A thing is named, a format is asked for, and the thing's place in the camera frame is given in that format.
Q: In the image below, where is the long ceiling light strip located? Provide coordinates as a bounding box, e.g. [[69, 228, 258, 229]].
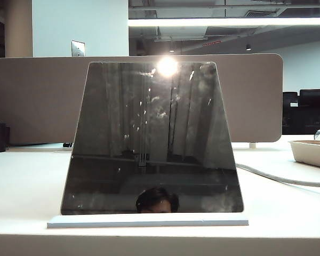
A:
[[127, 17, 320, 27]]

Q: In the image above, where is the narrow black office chair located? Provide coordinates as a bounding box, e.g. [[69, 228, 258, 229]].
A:
[[282, 91, 301, 135]]

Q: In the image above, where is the beige desk divider panel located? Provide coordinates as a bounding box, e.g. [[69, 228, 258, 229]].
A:
[[0, 53, 283, 146]]

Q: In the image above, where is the beige shallow tray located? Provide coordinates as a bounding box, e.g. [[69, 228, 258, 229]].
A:
[[287, 139, 320, 170]]

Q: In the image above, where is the wide black office chair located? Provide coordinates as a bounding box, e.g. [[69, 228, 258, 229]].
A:
[[298, 89, 320, 135]]

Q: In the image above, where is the metal wall switch plate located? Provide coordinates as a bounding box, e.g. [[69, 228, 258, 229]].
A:
[[71, 40, 86, 58]]

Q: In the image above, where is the grey cable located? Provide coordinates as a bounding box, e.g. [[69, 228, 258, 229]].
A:
[[236, 163, 320, 188]]

